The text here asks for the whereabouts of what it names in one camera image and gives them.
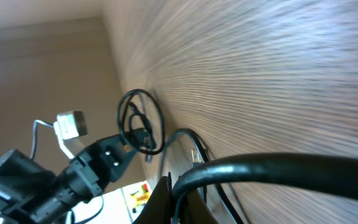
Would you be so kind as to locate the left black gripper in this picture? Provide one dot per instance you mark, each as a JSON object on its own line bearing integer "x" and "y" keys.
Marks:
{"x": 89, "y": 173}

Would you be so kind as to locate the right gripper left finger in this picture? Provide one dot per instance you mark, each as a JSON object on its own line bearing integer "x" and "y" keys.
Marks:
{"x": 158, "y": 209}

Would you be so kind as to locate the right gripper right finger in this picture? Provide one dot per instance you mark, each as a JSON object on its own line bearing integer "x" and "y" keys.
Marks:
{"x": 196, "y": 211}

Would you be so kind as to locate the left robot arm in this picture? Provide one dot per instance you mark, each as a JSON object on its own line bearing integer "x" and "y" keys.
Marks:
{"x": 30, "y": 193}

